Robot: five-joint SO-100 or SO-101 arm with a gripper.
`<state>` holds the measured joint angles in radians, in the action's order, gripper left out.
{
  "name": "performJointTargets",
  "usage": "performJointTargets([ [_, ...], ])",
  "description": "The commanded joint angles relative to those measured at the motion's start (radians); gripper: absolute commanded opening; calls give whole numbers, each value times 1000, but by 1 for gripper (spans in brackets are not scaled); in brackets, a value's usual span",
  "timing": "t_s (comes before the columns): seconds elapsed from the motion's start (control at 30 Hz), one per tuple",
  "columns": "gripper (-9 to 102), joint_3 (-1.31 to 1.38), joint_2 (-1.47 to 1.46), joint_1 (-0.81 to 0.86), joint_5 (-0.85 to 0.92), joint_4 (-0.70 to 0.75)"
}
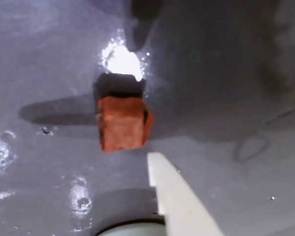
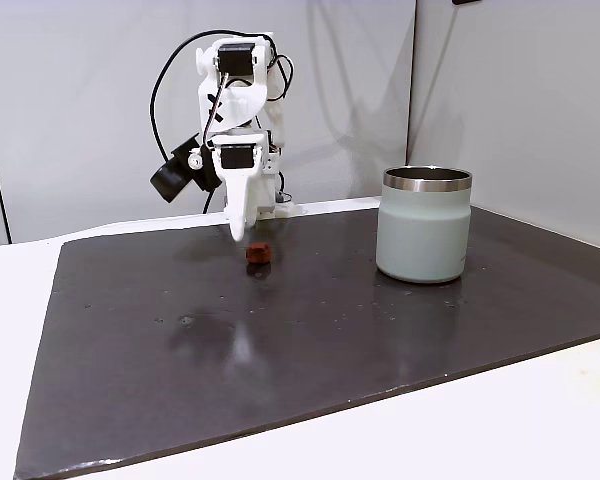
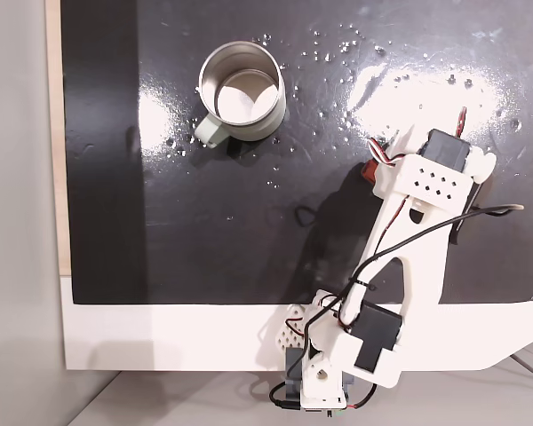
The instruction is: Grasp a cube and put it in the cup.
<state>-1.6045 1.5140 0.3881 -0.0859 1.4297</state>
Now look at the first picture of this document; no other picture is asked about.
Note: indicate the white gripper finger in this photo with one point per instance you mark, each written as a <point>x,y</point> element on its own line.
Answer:
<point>177,196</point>

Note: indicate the red-brown cube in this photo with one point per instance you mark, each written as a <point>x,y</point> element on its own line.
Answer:
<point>123,123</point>

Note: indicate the pale green steel-rimmed cup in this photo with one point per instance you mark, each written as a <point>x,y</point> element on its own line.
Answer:
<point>132,228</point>

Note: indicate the dark grey table mat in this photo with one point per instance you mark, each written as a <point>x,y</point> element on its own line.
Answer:
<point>39,61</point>

